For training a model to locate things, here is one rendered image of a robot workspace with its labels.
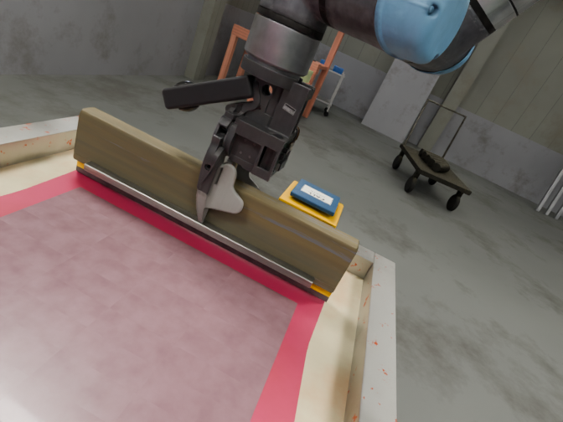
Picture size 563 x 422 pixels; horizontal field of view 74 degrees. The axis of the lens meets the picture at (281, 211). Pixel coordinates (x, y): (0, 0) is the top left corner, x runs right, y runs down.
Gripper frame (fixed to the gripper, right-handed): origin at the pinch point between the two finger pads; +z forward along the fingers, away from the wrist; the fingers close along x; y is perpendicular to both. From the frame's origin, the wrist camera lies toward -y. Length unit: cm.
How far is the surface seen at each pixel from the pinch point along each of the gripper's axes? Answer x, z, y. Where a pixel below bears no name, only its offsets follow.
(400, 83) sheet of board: 813, -3, 41
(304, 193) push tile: 29.2, 3.6, 9.6
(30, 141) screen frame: -3.2, 2.1, -25.4
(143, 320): -17.2, 5.0, 3.4
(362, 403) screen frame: -16.2, 1.6, 25.6
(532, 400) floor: 148, 101, 170
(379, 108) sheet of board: 800, 58, 26
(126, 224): -5.4, 5.0, -7.5
